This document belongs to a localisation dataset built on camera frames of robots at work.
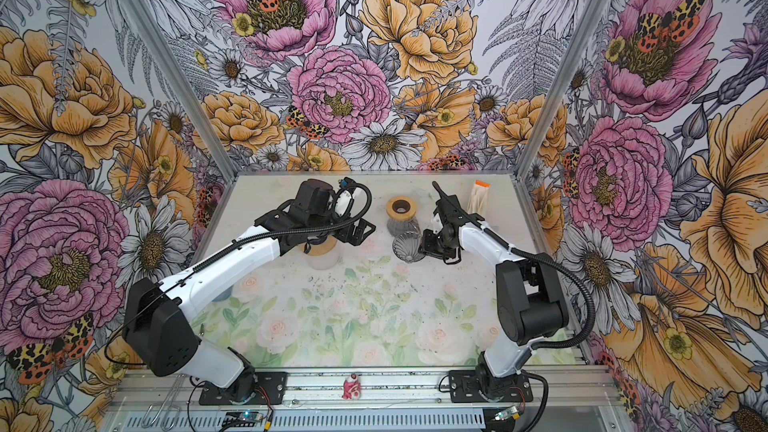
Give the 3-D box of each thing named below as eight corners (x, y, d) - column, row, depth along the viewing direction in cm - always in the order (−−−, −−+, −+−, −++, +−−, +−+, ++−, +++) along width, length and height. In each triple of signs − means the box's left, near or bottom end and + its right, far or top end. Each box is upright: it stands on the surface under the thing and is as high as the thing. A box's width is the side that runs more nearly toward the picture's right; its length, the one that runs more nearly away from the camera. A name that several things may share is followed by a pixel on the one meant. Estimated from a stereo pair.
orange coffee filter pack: (462, 216, 113) (469, 190, 102) (468, 204, 116) (475, 178, 106) (475, 221, 111) (484, 196, 100) (481, 209, 115) (490, 183, 104)
